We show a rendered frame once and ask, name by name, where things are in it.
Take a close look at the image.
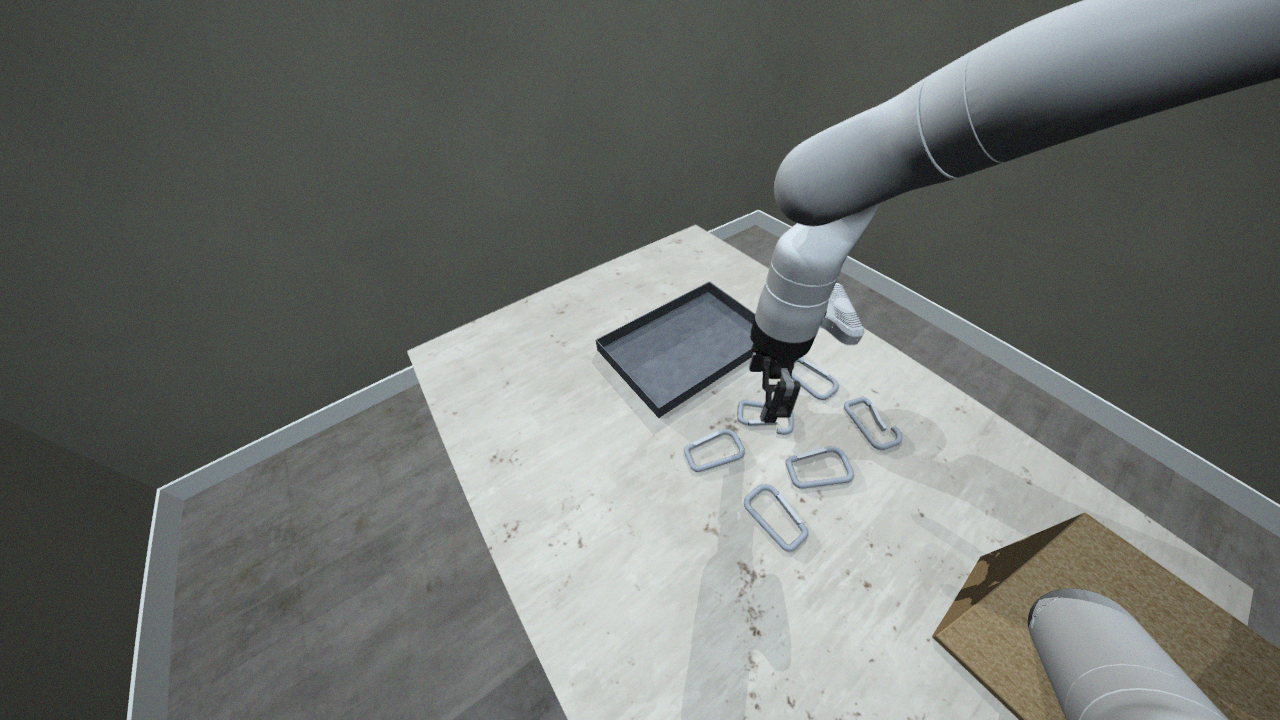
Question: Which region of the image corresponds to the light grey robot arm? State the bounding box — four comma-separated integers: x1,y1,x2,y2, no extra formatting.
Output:
755,0,1280,720

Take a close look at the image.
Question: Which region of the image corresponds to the grey carabiner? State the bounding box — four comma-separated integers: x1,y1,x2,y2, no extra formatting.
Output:
786,446,854,488
684,429,745,471
792,357,838,400
844,397,902,450
739,400,794,434
744,484,808,551

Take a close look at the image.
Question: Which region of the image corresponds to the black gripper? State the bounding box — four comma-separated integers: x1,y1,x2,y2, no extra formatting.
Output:
749,316,817,423

